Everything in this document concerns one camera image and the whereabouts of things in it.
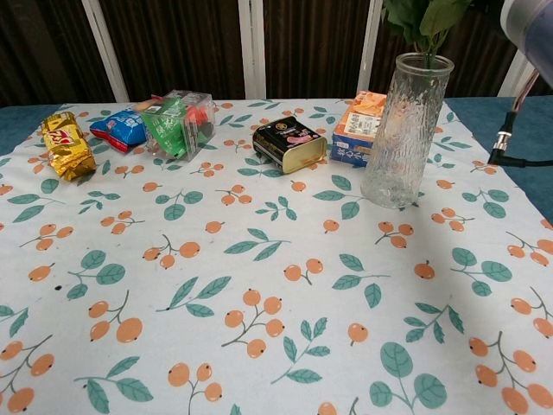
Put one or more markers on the pink rose bouquet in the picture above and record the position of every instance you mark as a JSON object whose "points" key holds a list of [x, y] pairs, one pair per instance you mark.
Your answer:
{"points": [[425, 19]]}

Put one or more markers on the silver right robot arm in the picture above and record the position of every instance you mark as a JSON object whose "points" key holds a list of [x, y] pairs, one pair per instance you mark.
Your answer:
{"points": [[533, 39]]}

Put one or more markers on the clear glass cup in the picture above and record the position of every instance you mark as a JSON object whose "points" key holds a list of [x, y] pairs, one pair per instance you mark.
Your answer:
{"points": [[404, 142]]}

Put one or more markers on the floral fruit print tablecloth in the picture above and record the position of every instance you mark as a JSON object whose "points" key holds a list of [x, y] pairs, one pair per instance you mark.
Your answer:
{"points": [[268, 242]]}

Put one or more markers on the black rectangular tin can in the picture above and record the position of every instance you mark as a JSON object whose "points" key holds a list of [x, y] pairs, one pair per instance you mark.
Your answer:
{"points": [[287, 142]]}

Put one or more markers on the orange biscuit carton box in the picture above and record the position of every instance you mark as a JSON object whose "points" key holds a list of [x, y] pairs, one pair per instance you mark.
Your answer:
{"points": [[356, 129]]}

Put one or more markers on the clear box with green packets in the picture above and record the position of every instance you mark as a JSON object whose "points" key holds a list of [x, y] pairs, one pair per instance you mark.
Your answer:
{"points": [[177, 125]]}

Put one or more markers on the blue snack bag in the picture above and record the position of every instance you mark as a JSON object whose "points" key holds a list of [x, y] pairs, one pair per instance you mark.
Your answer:
{"points": [[118, 129]]}

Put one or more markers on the gold foil snack pack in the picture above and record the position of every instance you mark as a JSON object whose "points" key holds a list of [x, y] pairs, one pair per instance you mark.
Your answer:
{"points": [[67, 144]]}

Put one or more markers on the white metal frame post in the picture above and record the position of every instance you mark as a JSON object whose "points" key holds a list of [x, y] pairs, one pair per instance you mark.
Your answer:
{"points": [[252, 49], [370, 47], [106, 52], [520, 82]]}

